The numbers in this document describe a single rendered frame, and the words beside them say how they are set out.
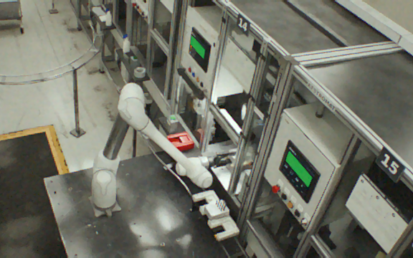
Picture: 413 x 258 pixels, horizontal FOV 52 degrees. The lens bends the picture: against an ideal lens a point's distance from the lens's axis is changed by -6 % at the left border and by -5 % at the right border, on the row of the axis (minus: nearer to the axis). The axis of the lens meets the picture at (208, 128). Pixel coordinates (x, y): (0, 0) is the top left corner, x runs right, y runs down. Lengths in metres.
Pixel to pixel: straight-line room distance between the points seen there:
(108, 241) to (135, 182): 0.54
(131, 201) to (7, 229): 1.23
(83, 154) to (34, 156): 0.47
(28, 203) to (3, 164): 0.56
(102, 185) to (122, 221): 0.29
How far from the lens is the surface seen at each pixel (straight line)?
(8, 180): 4.24
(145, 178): 3.24
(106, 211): 2.99
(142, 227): 2.96
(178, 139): 3.19
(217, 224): 2.79
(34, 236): 3.80
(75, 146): 4.50
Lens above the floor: 3.03
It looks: 39 degrees down
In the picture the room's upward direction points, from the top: 10 degrees clockwise
